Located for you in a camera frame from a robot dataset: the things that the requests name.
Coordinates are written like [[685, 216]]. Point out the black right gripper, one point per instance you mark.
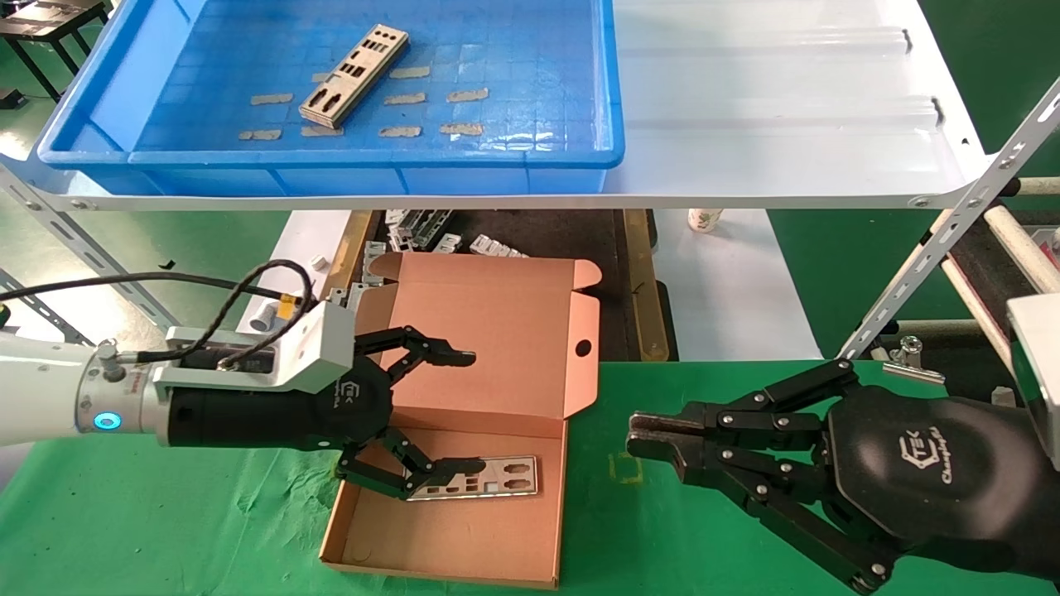
[[936, 472]]

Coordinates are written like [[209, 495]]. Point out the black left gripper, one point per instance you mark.
[[265, 418]]

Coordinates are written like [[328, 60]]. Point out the silver metal I/O plate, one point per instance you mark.
[[505, 478]]

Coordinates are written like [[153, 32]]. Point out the brown cardboard box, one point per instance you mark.
[[497, 331]]

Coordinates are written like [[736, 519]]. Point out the blue plastic tray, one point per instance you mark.
[[513, 50]]

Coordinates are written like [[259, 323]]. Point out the silver binder clip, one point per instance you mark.
[[911, 354]]

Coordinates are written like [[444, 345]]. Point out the white plastic pipe fitting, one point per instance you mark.
[[261, 319]]

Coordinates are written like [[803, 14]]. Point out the white paper cup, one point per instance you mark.
[[704, 220]]

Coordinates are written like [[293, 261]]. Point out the large green table cloth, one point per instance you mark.
[[207, 513]]

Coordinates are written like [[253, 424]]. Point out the white roller tube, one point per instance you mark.
[[973, 306], [1035, 186], [1019, 244]]

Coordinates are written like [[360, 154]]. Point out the white metal shelf board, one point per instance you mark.
[[745, 124]]

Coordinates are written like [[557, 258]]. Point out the stack of metal plates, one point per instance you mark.
[[356, 74]]

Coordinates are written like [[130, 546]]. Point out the grey perforated rack brace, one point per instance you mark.
[[45, 313]]

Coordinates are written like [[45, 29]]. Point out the black metal table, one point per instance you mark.
[[50, 16]]

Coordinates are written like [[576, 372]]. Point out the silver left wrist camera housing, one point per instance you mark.
[[315, 348]]

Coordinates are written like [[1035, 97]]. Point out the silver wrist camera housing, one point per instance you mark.
[[315, 348], [1039, 372]]

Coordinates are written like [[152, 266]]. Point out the silver metal bracket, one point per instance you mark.
[[373, 261], [447, 242], [497, 247], [396, 228]]

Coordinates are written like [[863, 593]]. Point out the dark grey metal bracket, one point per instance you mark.
[[432, 225]]

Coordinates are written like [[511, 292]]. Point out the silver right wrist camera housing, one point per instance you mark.
[[1039, 372]]

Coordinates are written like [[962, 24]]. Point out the grey perforated rack post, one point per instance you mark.
[[952, 223], [99, 265]]

